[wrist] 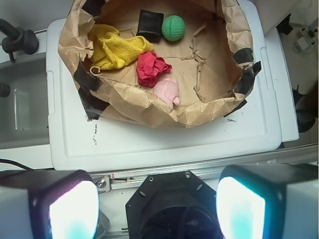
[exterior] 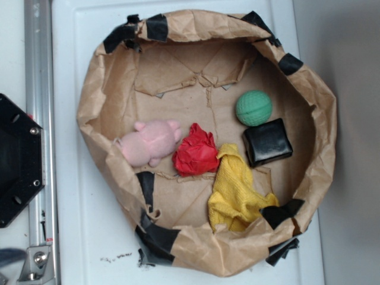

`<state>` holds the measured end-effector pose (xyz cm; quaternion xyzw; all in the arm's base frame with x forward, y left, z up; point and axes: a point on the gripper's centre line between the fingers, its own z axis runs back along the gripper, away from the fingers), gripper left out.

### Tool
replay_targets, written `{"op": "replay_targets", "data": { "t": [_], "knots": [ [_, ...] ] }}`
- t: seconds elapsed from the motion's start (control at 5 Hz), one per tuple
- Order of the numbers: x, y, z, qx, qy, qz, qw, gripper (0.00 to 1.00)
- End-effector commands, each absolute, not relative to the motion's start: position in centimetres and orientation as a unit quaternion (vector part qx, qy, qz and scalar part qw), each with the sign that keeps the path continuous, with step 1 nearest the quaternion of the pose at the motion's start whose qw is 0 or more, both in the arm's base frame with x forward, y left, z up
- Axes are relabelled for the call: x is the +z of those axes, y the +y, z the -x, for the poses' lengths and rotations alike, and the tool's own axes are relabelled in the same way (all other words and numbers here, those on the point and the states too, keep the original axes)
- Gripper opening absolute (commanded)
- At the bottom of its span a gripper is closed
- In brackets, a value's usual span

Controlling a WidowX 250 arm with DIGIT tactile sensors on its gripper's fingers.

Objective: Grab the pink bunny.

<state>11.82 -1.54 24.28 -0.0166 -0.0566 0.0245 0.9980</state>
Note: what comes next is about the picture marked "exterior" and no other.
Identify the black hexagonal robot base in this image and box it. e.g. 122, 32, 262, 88
1, 94, 45, 229

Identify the pink plush bunny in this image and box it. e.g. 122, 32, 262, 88
114, 119, 182, 167

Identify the red crumpled paper ball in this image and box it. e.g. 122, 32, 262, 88
172, 123, 220, 177

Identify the green dimpled ball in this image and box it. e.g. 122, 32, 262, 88
235, 90, 273, 126

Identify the yellow cloth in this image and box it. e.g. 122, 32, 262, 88
208, 143, 279, 232

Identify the brown paper bag basin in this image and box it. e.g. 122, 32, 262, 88
77, 9, 337, 277

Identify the black square block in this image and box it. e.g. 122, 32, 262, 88
242, 118, 293, 168

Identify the aluminium extrusion rail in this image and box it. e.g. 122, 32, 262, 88
24, 1, 61, 284

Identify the metal corner bracket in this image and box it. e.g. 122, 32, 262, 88
17, 245, 55, 284

